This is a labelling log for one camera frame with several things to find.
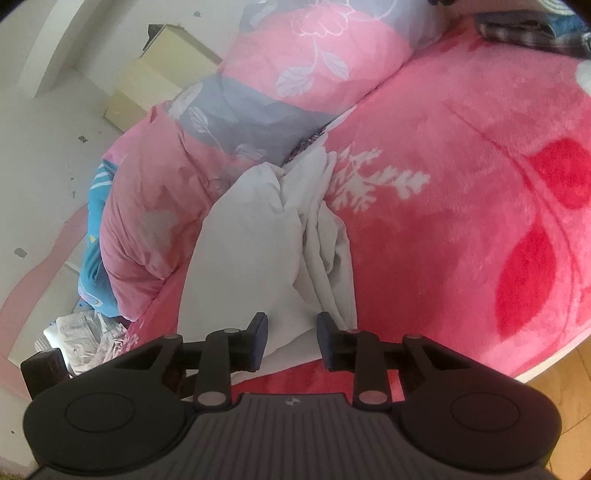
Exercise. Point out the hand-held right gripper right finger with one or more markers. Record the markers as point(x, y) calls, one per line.
point(325, 341)

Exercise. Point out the pink and grey floral quilt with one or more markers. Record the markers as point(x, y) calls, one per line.
point(277, 92)

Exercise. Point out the blue quilt with bow print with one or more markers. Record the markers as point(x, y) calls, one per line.
point(94, 272)

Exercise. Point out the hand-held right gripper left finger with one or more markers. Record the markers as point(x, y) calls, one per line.
point(261, 341)

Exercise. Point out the pink floral bed blanket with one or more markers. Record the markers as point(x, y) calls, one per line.
point(461, 207)

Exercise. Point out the dark plaid flat pouch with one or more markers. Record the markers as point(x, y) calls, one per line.
point(521, 30)

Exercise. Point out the white crumpled clothes pile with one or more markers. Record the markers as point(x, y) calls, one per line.
point(87, 337)

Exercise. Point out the white shirt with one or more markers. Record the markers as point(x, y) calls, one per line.
point(258, 258)

